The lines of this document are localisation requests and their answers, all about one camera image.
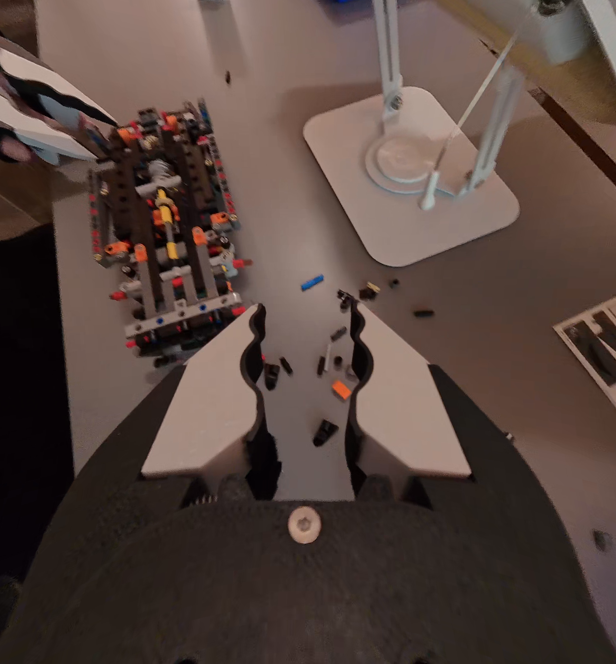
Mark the sticker sheet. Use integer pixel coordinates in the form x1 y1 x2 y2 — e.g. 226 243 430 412
553 285 616 439

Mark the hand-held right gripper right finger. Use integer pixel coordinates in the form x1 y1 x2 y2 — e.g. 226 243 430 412
345 302 473 500

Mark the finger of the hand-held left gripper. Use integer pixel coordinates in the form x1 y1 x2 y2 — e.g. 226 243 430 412
0 47 119 128
0 89 100 167

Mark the white book stand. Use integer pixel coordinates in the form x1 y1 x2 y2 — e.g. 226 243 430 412
303 0 616 268

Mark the person's left hand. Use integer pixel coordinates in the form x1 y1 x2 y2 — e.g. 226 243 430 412
0 122 38 165

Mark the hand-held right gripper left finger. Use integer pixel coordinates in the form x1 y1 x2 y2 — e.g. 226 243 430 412
140 303 283 501

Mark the lego car model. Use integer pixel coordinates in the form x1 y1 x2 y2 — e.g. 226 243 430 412
87 98 254 366

